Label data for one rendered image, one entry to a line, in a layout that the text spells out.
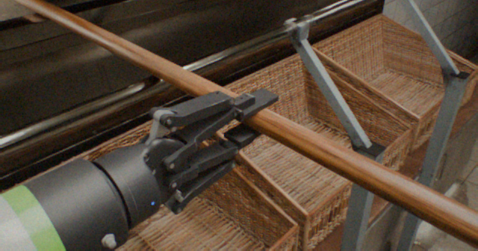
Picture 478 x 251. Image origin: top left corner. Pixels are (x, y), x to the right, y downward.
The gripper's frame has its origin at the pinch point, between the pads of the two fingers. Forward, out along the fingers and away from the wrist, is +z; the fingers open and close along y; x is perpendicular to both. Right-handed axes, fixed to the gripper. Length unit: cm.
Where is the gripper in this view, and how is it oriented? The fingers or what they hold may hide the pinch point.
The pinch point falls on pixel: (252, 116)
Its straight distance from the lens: 51.2
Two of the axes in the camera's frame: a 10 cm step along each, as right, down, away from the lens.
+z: 7.0, -3.9, 6.0
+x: 7.1, 3.8, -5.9
